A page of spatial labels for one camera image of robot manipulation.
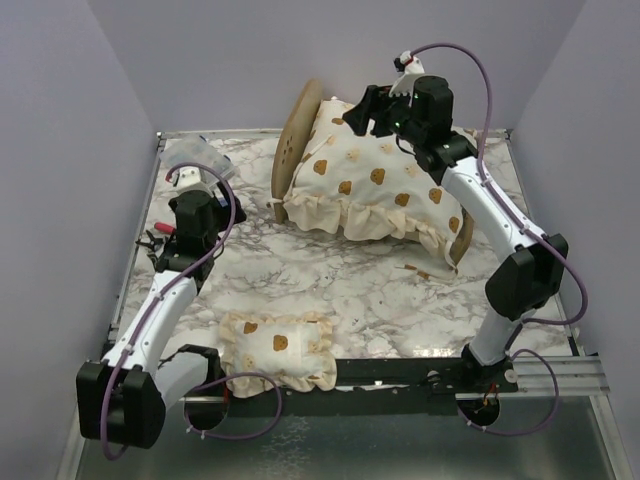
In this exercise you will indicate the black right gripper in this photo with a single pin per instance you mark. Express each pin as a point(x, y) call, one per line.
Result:
point(373, 106)

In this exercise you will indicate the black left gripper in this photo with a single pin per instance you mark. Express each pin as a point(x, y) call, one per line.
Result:
point(225, 213)

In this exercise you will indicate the large bear print cushion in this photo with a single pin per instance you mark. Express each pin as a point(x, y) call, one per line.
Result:
point(375, 185)

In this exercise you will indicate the wooden pet bed frame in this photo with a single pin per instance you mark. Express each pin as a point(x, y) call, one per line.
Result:
point(290, 150)

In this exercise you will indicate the small bear print pillow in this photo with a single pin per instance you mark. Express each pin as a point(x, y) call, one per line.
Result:
point(289, 351)

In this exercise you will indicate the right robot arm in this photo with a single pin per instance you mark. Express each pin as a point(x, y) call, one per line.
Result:
point(418, 110)

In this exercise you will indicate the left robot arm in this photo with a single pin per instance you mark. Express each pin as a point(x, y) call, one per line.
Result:
point(124, 397)

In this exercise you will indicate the clear plastic screw box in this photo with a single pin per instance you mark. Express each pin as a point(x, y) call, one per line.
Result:
point(196, 149)

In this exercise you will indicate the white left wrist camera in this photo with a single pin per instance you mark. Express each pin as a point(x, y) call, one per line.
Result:
point(190, 179)

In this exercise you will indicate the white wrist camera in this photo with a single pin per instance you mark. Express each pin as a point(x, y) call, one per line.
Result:
point(190, 179)
point(409, 69)

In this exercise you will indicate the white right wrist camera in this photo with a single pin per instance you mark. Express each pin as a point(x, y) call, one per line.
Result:
point(409, 69)

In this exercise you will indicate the red handled screwdriver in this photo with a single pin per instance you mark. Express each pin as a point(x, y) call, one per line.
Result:
point(164, 228)

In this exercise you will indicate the black front mounting rail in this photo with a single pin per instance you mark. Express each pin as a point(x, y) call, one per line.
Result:
point(367, 387)

